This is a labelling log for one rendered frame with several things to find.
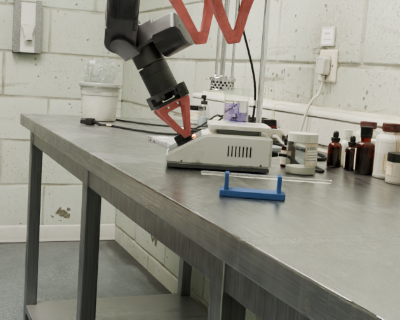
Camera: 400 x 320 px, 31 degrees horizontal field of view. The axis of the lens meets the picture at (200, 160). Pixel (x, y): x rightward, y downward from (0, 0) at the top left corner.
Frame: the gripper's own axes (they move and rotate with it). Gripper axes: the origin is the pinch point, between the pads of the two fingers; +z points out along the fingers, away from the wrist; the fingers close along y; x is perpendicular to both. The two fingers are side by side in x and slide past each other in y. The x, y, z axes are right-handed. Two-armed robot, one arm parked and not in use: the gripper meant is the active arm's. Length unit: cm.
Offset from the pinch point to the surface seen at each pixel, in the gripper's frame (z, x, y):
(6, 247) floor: 28, 62, 235
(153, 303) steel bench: 60, 15, 123
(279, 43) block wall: -5, -52, 71
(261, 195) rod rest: 11.1, 0.1, -32.6
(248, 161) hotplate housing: 9.8, -7.3, -5.8
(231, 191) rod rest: 8.6, 3.8, -31.3
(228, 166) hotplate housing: 8.9, -3.7, -4.5
